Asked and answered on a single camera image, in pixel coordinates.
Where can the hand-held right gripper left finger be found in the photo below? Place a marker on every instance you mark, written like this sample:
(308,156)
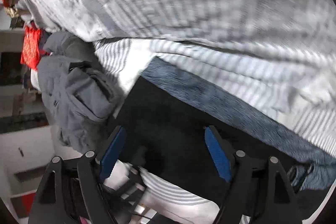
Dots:
(115,153)

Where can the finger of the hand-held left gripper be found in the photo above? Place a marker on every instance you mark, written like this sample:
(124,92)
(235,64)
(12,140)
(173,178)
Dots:
(131,188)

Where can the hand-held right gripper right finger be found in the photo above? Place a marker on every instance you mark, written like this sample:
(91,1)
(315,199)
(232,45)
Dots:
(218,155)

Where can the black pants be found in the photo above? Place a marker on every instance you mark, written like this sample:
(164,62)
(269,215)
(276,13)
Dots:
(170,121)

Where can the blue leaf-patterned cloth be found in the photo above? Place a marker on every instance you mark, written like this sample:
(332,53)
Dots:
(210,98)

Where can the grey jacket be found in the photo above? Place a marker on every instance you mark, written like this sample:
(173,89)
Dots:
(73,98)

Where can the gold cloth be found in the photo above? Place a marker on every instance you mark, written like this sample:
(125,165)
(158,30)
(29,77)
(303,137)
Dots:
(11,12)

